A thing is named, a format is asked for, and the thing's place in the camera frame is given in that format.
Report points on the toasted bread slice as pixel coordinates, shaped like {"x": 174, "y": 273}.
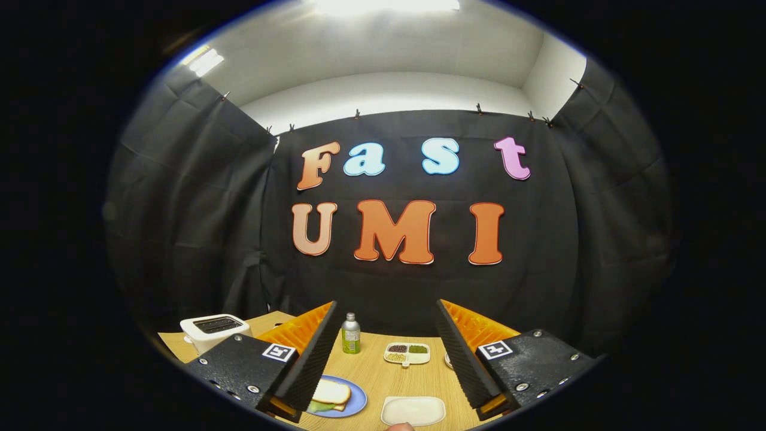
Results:
{"x": 332, "y": 392}

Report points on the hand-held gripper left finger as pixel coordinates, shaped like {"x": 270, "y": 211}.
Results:
{"x": 311, "y": 359}

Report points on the black backdrop cloth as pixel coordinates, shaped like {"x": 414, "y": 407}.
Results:
{"x": 419, "y": 287}

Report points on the silver green drink bottle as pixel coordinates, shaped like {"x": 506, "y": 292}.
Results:
{"x": 350, "y": 338}

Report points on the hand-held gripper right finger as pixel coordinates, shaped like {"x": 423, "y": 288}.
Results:
{"x": 464, "y": 359}

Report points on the white toaster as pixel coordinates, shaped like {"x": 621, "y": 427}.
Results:
{"x": 206, "y": 341}

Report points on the white square plate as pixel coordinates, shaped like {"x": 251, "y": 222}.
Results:
{"x": 413, "y": 411}

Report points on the large ceiling light panel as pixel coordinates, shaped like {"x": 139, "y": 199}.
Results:
{"x": 389, "y": 6}

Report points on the white round plate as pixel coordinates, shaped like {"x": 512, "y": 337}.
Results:
{"x": 447, "y": 360}

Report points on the blue plate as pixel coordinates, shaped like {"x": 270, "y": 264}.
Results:
{"x": 358, "y": 398}

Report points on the small ceiling light panel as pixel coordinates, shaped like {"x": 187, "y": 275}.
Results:
{"x": 204, "y": 61}

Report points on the white divided dish with beans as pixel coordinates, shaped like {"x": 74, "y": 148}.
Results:
{"x": 407, "y": 354}

